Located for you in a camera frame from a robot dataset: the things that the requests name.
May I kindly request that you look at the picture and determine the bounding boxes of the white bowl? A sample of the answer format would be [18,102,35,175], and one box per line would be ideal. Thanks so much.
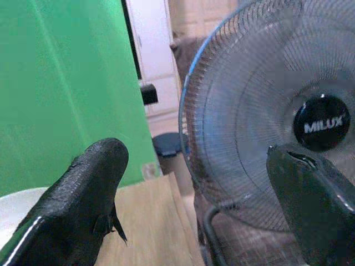
[0,186,51,248]

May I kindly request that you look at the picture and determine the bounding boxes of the dark round bin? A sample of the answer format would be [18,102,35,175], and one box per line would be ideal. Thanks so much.
[151,132,191,176]

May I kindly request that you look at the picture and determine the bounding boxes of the green cloth backdrop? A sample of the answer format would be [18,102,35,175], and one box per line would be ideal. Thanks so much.
[0,0,156,198]

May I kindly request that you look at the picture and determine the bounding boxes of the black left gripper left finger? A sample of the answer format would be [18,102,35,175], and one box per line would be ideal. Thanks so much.
[0,137,130,266]

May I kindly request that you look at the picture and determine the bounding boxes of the white door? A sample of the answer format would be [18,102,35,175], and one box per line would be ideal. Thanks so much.
[125,0,181,119]

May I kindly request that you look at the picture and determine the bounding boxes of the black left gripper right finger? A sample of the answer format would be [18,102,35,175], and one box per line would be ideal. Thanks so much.
[266,142,355,266]

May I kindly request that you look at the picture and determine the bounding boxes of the grey Milux standing fan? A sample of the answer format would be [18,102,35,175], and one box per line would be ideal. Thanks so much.
[179,0,355,266]

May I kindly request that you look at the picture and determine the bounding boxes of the small black box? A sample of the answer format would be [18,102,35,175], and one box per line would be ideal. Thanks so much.
[139,84,159,106]

